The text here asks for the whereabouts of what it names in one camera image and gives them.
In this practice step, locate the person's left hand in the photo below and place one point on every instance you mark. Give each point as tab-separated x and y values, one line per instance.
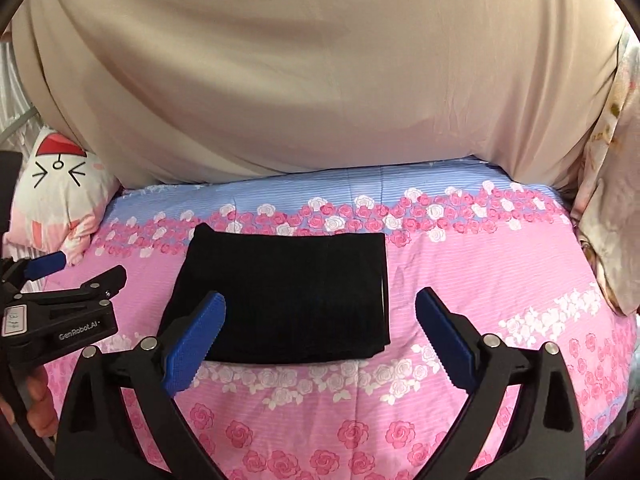
42	410

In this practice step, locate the cream floral cloth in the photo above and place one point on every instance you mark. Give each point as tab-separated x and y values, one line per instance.
610	220

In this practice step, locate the white cat face pillow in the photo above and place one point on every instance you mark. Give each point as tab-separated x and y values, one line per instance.
60	195

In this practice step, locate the pink floral bed sheet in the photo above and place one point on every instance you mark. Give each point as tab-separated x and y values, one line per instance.
450	270

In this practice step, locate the black pants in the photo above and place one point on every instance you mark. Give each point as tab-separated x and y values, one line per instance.
285	290

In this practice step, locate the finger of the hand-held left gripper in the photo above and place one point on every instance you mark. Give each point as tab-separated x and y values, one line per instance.
107	282
47	264

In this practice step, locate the white striped curtain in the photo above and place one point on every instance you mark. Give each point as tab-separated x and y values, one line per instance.
15	90

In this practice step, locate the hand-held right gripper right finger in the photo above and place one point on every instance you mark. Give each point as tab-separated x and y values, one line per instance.
445	340

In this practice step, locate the beige cloth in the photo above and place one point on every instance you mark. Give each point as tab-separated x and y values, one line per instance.
320	70

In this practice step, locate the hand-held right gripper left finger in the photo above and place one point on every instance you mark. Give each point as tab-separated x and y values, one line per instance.
195	345

